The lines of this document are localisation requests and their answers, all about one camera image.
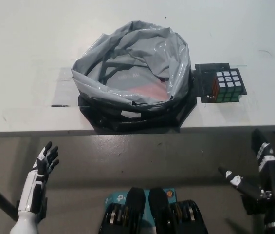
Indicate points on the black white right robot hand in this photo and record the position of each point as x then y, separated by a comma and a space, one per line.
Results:
272, 180

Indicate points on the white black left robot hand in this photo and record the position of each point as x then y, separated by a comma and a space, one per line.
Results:
36, 175

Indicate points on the rubik's cube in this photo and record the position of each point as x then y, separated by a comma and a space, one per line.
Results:
227, 83

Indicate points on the grey black plastic bag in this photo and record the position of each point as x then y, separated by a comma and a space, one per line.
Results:
137, 58

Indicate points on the teal router box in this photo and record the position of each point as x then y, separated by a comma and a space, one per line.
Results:
114, 197

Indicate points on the clear tape patch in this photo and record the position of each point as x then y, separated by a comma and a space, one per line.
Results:
61, 90

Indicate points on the pink flat packet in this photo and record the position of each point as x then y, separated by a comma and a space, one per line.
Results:
152, 91

